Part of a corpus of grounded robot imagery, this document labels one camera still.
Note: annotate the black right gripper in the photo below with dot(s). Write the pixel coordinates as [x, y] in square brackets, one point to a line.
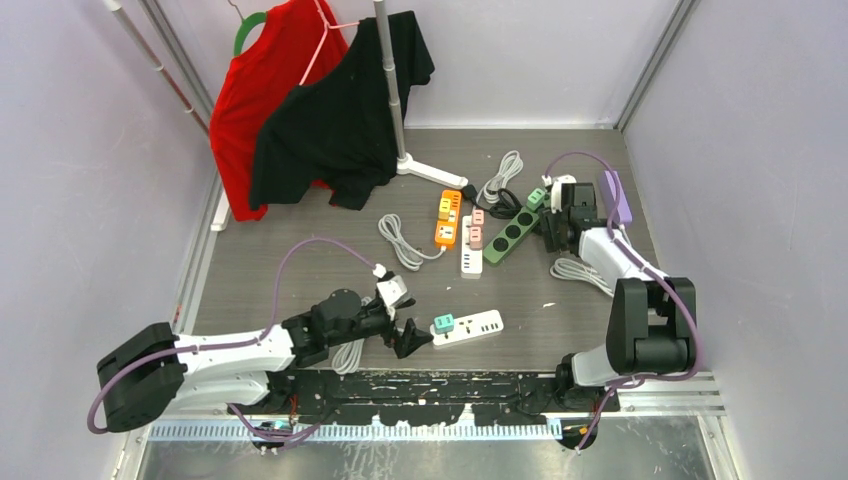
[548, 221]

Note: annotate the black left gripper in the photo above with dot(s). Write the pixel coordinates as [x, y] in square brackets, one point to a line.
[411, 337]

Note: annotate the teal plug adapter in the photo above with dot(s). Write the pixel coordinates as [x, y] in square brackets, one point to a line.
[443, 324]

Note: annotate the purple power strip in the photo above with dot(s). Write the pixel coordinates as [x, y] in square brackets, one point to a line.
[615, 201]

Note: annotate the white power strip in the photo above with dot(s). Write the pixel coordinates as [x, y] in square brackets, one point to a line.
[471, 259]
[470, 328]

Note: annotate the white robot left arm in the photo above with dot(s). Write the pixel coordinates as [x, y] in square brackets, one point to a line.
[157, 370]

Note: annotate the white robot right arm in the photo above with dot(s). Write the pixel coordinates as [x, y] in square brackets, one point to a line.
[651, 326]

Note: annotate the light green plug adapter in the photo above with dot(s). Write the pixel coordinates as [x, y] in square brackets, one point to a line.
[536, 199]

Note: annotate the dark green power strip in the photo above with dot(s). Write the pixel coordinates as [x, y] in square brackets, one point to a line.
[520, 226]

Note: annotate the orange power strip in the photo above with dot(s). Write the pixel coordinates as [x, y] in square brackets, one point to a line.
[448, 219]

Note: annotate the black t-shirt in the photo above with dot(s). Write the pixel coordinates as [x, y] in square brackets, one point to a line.
[338, 130]

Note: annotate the red t-shirt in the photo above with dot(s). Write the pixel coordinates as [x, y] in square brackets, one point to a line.
[274, 59]

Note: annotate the pink clothes hanger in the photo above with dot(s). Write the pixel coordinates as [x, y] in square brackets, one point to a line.
[327, 27]

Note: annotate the green clothes hanger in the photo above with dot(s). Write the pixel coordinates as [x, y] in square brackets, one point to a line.
[247, 24]

